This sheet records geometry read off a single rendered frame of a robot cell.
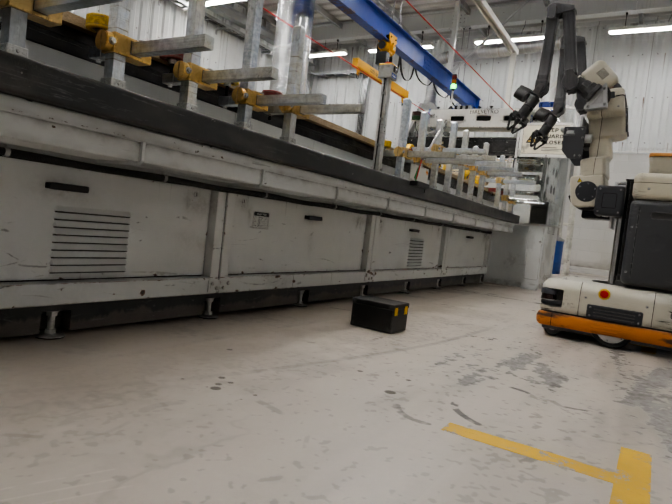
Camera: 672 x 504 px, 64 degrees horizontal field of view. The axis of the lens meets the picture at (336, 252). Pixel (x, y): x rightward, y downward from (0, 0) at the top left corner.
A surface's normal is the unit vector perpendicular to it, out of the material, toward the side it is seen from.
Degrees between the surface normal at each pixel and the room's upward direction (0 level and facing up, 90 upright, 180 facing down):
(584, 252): 90
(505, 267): 90
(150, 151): 90
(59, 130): 90
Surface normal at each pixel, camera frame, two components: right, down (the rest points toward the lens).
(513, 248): -0.51, -0.01
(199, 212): 0.85, 0.13
